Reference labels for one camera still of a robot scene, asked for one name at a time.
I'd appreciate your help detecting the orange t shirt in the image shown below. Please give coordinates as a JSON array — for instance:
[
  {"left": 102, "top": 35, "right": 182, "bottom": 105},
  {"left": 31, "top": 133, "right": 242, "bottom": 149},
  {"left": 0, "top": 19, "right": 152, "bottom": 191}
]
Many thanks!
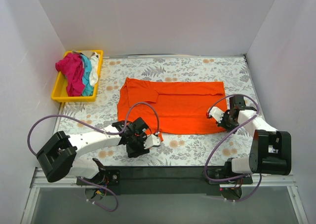
[{"left": 117, "top": 78, "right": 227, "bottom": 135}]

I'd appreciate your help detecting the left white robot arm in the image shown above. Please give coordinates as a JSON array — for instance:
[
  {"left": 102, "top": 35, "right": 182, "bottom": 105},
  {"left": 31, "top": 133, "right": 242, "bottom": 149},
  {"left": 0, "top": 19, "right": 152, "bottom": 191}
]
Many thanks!
[{"left": 36, "top": 117, "right": 160, "bottom": 185}]

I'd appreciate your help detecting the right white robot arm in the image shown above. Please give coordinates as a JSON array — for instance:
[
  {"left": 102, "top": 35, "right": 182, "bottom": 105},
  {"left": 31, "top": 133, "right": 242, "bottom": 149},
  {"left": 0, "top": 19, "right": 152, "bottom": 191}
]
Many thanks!
[{"left": 219, "top": 95, "right": 291, "bottom": 183}]

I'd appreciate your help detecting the floral patterned table mat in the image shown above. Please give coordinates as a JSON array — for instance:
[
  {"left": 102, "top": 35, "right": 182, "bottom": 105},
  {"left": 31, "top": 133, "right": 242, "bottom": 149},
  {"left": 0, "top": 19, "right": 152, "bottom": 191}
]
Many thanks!
[{"left": 55, "top": 57, "right": 258, "bottom": 166}]

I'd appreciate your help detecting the teal t shirt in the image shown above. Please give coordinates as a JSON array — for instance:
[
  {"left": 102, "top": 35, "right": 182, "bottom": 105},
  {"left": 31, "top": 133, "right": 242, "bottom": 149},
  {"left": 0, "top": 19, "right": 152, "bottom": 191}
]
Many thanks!
[{"left": 81, "top": 54, "right": 94, "bottom": 97}]

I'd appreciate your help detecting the white t shirt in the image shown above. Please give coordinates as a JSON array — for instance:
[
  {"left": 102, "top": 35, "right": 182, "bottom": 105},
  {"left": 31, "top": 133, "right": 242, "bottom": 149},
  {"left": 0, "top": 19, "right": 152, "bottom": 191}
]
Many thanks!
[{"left": 89, "top": 52, "right": 100, "bottom": 87}]

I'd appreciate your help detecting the magenta t shirt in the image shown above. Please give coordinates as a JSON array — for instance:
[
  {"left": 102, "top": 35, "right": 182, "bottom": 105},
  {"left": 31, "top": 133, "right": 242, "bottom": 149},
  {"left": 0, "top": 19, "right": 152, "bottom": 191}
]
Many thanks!
[{"left": 55, "top": 52, "right": 85, "bottom": 97}]

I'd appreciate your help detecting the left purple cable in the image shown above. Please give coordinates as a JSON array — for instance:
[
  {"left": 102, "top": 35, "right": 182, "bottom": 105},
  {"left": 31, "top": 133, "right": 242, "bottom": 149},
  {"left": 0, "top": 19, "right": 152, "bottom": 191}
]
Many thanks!
[{"left": 27, "top": 101, "right": 160, "bottom": 212}]

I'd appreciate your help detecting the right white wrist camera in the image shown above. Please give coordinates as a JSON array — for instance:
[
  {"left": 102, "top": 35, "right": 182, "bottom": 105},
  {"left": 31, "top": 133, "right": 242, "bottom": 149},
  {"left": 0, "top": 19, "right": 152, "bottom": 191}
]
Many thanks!
[{"left": 206, "top": 107, "right": 224, "bottom": 126}]

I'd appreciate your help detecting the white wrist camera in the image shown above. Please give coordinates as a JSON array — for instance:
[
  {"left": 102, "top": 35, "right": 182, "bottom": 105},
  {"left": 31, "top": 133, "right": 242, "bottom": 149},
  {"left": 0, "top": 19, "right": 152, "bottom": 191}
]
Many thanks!
[
  {"left": 206, "top": 107, "right": 224, "bottom": 126},
  {"left": 144, "top": 135, "right": 161, "bottom": 149}
]

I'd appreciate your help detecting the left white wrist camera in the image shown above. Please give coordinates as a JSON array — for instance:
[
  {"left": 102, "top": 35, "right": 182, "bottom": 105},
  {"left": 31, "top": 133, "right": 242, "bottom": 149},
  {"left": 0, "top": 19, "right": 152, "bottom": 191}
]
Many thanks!
[{"left": 144, "top": 135, "right": 161, "bottom": 149}]

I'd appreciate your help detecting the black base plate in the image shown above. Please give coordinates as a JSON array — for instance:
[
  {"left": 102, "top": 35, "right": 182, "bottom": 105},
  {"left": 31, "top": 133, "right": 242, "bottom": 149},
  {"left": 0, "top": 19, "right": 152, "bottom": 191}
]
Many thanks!
[{"left": 76, "top": 165, "right": 253, "bottom": 196}]

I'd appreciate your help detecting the aluminium mounting rail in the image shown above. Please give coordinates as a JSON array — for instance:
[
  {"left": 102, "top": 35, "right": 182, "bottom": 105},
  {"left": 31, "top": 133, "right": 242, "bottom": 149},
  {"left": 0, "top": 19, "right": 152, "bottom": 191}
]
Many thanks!
[{"left": 31, "top": 166, "right": 295, "bottom": 187}]

